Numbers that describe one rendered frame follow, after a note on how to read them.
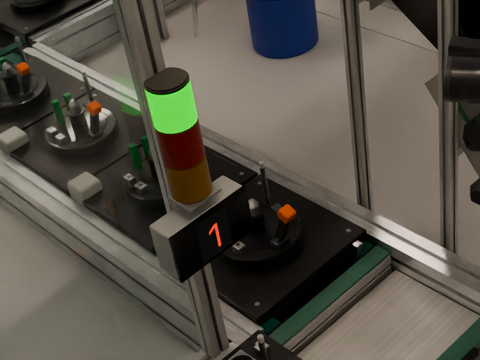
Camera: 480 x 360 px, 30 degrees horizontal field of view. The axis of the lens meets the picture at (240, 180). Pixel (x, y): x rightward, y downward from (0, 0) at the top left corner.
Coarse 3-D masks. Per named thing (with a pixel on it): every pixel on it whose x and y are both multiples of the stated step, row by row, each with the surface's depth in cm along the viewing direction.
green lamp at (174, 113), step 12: (156, 96) 95; (168, 96) 95; (180, 96) 95; (192, 96) 97; (156, 108) 96; (168, 108) 96; (180, 108) 96; (192, 108) 97; (156, 120) 97; (168, 120) 96; (180, 120) 97; (192, 120) 98; (168, 132) 98
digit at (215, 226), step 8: (224, 208) 107; (216, 216) 106; (224, 216) 107; (200, 224) 105; (208, 224) 106; (216, 224) 107; (224, 224) 108; (200, 232) 105; (208, 232) 106; (216, 232) 107; (224, 232) 108; (200, 240) 106; (208, 240) 107; (216, 240) 108; (224, 240) 109; (200, 248) 106; (208, 248) 107; (216, 248) 109; (224, 248) 110; (208, 256) 108
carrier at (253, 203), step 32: (256, 192) 150; (288, 192) 149; (256, 224) 137; (320, 224) 142; (352, 224) 140; (224, 256) 137; (256, 256) 135; (288, 256) 136; (320, 256) 136; (224, 288) 133; (256, 288) 132; (288, 288) 132; (256, 320) 128
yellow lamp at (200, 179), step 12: (204, 156) 102; (168, 168) 102; (192, 168) 101; (204, 168) 102; (168, 180) 103; (180, 180) 102; (192, 180) 102; (204, 180) 103; (180, 192) 103; (192, 192) 103; (204, 192) 103
